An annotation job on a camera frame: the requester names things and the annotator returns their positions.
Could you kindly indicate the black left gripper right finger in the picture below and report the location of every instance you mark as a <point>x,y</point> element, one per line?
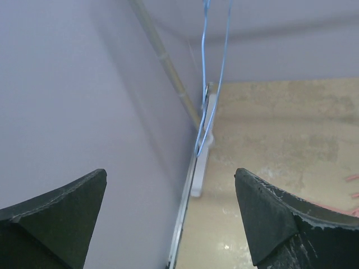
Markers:
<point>285,231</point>

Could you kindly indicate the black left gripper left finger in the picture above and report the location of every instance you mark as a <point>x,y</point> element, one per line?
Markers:
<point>54,229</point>

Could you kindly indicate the blue wire hanger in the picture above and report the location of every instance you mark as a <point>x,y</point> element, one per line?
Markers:
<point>207,114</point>

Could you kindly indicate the white clothes rack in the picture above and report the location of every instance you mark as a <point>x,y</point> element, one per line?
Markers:
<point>152,35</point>

